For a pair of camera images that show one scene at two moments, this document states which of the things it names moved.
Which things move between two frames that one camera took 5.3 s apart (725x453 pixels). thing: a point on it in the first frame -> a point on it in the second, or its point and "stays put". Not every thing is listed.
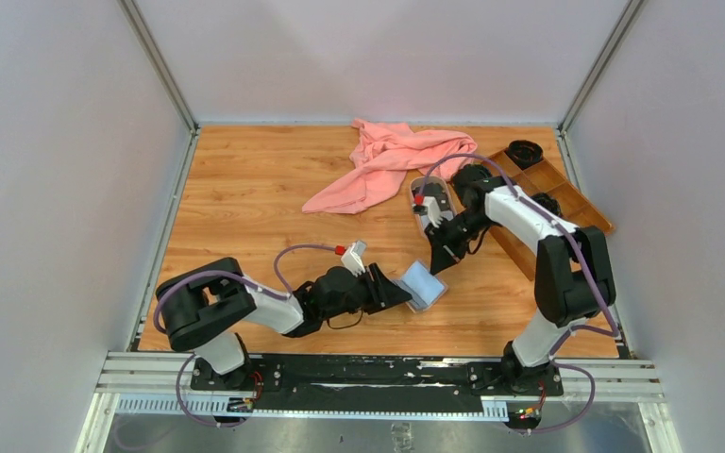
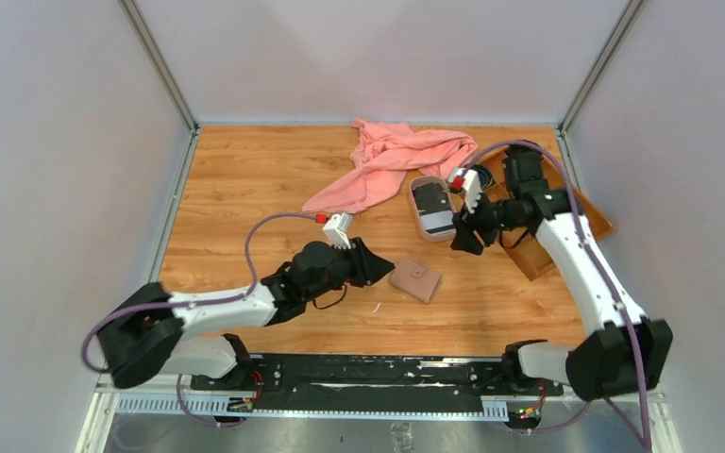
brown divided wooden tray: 572,204 stays put
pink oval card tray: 419,181 stays put
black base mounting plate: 320,384 stays put
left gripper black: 382,293 -> 367,266
